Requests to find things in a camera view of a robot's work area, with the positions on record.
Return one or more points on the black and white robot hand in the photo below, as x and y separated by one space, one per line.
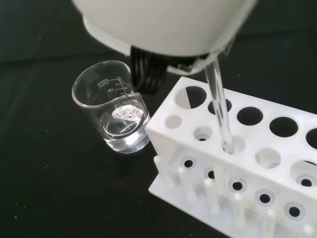
161 24

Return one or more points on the white test tube rack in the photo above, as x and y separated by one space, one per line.
250 158

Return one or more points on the clear glass beaker with water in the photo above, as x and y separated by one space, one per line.
123 134

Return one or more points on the black bench cloth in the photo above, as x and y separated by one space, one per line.
49 186

